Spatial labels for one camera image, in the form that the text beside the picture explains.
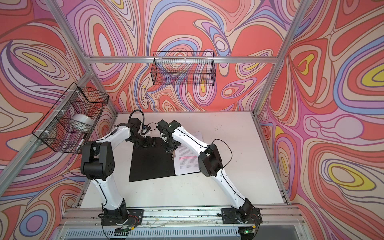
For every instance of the black white marker pen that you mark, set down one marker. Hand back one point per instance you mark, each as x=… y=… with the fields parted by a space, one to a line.
x=80 y=144

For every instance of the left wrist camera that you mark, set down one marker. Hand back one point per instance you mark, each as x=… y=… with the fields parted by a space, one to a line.
x=135 y=124

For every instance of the black wire basket wall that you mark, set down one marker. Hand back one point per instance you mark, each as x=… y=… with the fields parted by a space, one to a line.
x=183 y=68
x=55 y=129

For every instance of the green circuit board left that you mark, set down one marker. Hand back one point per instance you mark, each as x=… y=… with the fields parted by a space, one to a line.
x=121 y=231

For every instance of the black wire basket left wall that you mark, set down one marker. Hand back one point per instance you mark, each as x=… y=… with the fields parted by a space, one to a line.
x=55 y=129

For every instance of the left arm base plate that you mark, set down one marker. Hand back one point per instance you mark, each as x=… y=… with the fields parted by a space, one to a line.
x=132 y=218

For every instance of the paper sheet pink highlight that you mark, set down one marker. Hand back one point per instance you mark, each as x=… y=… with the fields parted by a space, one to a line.
x=185 y=161

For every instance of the green circuit board right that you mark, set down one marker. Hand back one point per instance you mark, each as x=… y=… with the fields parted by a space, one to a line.
x=248 y=230

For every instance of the green circuit board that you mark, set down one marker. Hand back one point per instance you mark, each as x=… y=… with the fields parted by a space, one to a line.
x=248 y=230
x=121 y=231

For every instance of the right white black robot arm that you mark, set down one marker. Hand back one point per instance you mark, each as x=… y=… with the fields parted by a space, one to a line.
x=210 y=165

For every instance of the white RAY file folder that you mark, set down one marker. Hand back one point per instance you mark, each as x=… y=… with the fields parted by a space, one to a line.
x=151 y=163

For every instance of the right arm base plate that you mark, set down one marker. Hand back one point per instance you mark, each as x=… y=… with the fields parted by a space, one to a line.
x=236 y=216

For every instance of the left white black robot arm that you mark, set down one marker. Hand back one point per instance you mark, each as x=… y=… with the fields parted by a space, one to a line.
x=98 y=165

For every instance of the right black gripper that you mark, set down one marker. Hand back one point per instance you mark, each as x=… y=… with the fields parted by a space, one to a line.
x=168 y=149

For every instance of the black wire basket back wall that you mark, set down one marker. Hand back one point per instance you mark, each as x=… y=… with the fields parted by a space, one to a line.
x=183 y=68

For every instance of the aluminium front rail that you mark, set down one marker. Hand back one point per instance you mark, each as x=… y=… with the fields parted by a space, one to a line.
x=190 y=216

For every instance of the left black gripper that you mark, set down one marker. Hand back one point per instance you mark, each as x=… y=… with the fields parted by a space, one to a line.
x=147 y=143

